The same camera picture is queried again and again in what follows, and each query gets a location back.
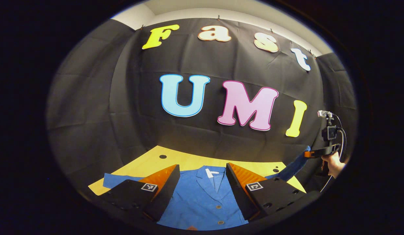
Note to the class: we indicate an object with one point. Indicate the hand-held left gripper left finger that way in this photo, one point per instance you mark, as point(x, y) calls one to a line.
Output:
point(164, 192)

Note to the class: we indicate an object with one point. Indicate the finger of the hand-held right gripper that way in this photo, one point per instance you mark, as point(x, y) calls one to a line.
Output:
point(322, 151)

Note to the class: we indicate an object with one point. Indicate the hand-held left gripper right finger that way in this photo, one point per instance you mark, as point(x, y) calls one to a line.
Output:
point(237, 192)

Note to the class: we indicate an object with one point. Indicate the black backdrop cloth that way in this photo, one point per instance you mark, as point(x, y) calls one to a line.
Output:
point(123, 98)

